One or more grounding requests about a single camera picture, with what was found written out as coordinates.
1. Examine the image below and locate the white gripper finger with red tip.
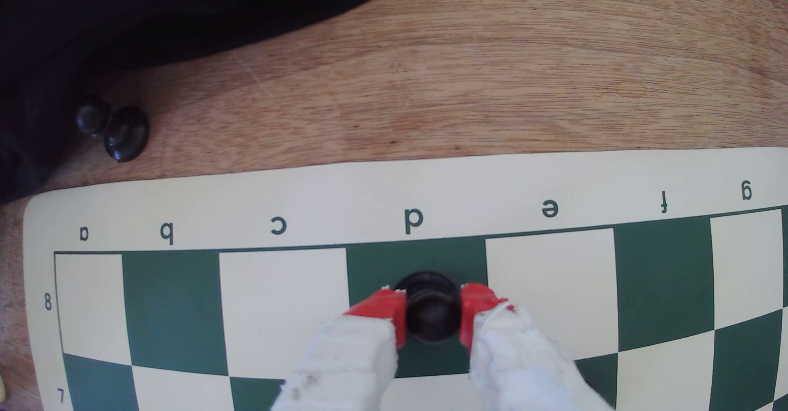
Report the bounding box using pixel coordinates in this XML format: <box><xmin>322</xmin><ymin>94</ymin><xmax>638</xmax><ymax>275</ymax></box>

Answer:
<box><xmin>271</xmin><ymin>287</ymin><xmax>408</xmax><ymax>411</ymax></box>
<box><xmin>459</xmin><ymin>283</ymin><xmax>614</xmax><ymax>411</ymax></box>

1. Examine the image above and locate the black chess pawn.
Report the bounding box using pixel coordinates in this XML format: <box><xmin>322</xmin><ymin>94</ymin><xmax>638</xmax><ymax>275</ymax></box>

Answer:
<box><xmin>75</xmin><ymin>96</ymin><xmax>150</xmax><ymax>163</ymax></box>
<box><xmin>394</xmin><ymin>271</ymin><xmax>471</xmax><ymax>344</ymax></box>

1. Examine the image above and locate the black cloth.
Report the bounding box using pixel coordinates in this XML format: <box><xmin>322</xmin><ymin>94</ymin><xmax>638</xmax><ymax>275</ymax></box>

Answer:
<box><xmin>0</xmin><ymin>0</ymin><xmax>412</xmax><ymax>205</ymax></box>

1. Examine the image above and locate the green and cream chess mat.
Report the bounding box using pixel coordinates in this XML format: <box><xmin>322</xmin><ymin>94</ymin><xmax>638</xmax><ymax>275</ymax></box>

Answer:
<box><xmin>23</xmin><ymin>147</ymin><xmax>788</xmax><ymax>411</ymax></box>

